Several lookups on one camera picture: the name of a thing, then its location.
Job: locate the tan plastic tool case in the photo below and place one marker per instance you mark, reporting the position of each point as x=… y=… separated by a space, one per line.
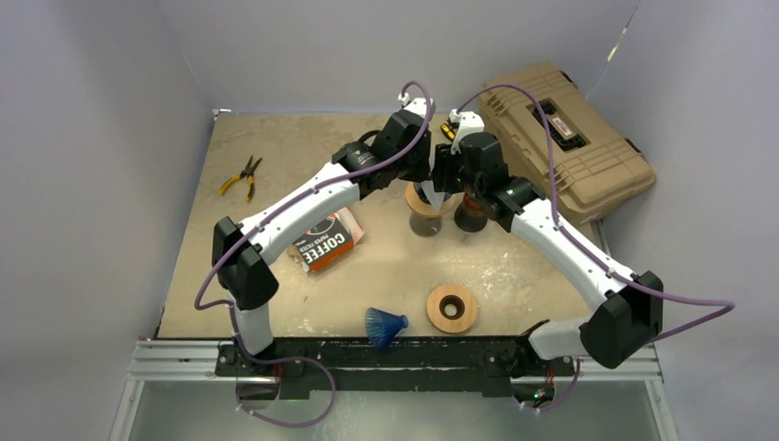
x=553 y=136

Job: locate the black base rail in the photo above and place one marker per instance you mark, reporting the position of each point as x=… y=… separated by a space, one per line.
x=489 y=365

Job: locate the grey glass carafe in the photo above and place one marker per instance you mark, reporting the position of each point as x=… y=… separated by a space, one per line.
x=424 y=226

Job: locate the red black coffee carafe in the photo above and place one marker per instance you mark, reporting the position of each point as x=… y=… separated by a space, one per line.
x=469 y=216

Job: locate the blue glass dripper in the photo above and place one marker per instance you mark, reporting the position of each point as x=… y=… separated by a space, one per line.
x=419 y=193
x=382 y=327

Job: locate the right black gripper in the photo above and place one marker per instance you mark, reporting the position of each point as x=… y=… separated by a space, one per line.
x=445 y=162

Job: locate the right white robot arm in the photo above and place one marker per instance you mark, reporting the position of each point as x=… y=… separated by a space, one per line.
x=626 y=313

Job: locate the orange coffee filter box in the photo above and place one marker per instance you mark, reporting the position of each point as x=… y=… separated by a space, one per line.
x=322 y=244

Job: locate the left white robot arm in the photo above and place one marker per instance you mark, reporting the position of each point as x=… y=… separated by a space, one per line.
x=243 y=252

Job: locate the yellow black screwdriver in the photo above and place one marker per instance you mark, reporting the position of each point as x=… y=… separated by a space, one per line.
x=448 y=132

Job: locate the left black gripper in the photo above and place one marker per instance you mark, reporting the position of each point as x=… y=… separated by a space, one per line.
x=423 y=174

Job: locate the yellow handled pliers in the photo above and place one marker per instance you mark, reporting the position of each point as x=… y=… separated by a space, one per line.
x=247 y=173

